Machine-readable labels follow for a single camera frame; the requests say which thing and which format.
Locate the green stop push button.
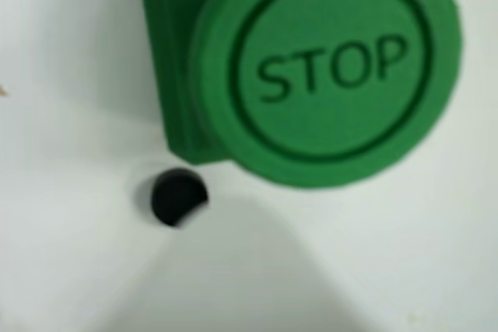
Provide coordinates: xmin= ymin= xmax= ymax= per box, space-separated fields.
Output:
xmin=135 ymin=0 xmax=465 ymax=192

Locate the small black round cap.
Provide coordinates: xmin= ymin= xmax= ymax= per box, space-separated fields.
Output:
xmin=149 ymin=167 xmax=210 ymax=229

